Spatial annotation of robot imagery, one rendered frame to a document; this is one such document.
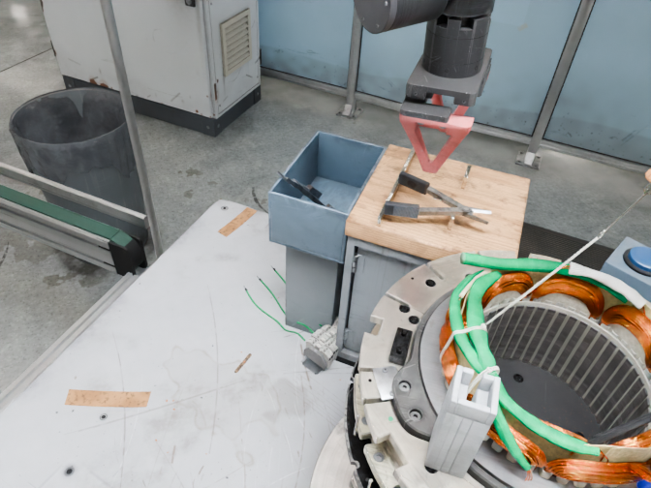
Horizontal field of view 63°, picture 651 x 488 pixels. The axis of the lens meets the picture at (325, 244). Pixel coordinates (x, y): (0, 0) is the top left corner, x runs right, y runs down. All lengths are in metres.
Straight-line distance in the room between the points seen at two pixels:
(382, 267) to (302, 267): 0.14
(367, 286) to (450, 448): 0.36
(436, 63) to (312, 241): 0.28
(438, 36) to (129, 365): 0.63
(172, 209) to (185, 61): 0.75
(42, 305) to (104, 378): 1.27
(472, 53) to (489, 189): 0.25
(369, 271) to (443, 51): 0.30
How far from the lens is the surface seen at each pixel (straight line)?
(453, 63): 0.53
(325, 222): 0.66
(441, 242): 0.63
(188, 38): 2.66
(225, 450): 0.77
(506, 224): 0.68
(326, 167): 0.82
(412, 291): 0.52
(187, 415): 0.80
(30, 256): 2.33
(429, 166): 0.56
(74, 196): 1.20
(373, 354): 0.47
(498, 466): 0.43
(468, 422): 0.36
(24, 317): 2.11
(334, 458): 0.74
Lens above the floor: 1.47
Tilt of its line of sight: 42 degrees down
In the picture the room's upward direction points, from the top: 4 degrees clockwise
